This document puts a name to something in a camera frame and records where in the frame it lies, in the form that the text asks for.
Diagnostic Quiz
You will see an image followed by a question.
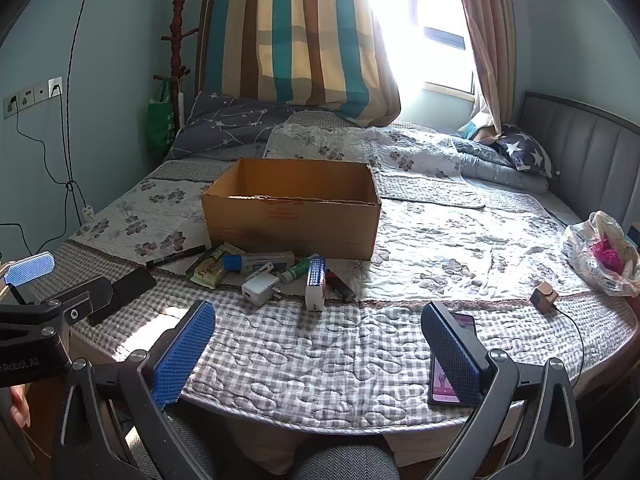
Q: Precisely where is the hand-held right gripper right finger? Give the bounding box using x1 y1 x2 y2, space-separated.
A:
420 301 586 480

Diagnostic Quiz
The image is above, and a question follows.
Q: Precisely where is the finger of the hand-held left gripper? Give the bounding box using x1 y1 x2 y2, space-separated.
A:
0 251 57 306
30 267 157 328

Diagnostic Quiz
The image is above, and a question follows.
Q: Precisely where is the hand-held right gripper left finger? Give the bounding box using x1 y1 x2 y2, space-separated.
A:
52 300 217 480

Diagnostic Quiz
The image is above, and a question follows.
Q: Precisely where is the black marker pen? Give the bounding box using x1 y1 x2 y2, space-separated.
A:
146 245 207 268

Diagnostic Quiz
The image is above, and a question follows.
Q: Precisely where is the green yellow snack packet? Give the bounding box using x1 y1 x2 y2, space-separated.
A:
186 242 246 288

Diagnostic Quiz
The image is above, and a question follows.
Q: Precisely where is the white charger plug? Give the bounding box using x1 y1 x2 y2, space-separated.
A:
241 272 281 307

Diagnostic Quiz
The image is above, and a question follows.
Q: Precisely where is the clear tube with blue cap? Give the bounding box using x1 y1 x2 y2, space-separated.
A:
222 251 296 275

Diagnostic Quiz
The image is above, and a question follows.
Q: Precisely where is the cartoon bear tissue pack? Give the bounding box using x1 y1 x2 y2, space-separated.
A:
305 256 327 312

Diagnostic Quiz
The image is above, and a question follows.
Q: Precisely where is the brown cardboard box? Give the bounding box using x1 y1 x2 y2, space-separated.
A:
201 157 382 262

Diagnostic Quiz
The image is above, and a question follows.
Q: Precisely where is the person's left hand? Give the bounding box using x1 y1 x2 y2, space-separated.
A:
9 385 32 428

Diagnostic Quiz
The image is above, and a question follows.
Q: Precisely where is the black smartphone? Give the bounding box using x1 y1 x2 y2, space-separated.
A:
427 311 476 407

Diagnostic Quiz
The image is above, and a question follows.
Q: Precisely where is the small wooden cube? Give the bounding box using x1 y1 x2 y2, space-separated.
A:
531 282 557 311

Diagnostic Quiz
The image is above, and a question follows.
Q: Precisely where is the patchwork floral bedspread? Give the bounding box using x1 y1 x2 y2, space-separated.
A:
65 157 640 436

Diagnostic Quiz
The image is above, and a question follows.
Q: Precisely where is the small green white tube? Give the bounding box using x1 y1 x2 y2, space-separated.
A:
277 258 311 284

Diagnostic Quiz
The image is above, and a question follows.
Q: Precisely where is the person's right leg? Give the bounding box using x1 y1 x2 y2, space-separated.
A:
290 447 401 480

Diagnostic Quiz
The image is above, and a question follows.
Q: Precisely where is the printed plastic bag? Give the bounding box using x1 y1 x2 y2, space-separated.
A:
562 211 640 297

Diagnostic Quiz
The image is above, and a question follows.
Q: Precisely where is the green shopping bag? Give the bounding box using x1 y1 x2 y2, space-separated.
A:
146 78 178 161

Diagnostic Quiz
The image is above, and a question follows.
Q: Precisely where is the pink mesh item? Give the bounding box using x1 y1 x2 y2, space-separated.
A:
592 240 623 268

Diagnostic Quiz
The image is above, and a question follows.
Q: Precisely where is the grey folded duvet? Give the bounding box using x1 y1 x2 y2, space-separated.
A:
452 135 551 196

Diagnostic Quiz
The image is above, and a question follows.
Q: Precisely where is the dark starry quilt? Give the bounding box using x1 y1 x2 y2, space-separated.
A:
167 90 301 161

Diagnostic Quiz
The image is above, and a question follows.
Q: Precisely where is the navy star pillow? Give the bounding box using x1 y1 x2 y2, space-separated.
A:
492 122 553 178

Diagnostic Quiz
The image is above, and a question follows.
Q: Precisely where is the folded floral quilt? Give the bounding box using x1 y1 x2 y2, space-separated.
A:
264 110 501 209

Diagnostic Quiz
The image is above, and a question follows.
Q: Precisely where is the teal orange cloth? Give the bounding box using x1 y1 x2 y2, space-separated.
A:
462 120 501 143

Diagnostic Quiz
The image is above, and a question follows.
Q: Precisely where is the grey padded headboard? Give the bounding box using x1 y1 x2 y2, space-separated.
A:
517 91 640 241

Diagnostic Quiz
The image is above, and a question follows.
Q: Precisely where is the wooden coat rack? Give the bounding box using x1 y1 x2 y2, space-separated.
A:
152 0 203 128

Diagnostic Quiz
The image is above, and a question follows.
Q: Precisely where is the striped teal brown curtain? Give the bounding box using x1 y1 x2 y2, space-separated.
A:
195 0 402 128

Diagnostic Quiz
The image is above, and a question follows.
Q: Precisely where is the window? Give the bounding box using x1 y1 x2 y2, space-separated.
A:
360 0 476 96

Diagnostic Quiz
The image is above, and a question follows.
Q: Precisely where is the beige curtain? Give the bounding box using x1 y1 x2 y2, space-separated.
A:
452 0 521 136

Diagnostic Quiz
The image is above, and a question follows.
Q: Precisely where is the thin black cable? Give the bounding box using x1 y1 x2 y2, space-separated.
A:
554 304 587 391

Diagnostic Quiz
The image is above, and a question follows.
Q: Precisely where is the black socket cable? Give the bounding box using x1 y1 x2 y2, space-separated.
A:
12 105 72 186

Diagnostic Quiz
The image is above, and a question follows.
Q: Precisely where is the twisted black cable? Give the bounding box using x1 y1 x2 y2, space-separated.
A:
62 0 104 188

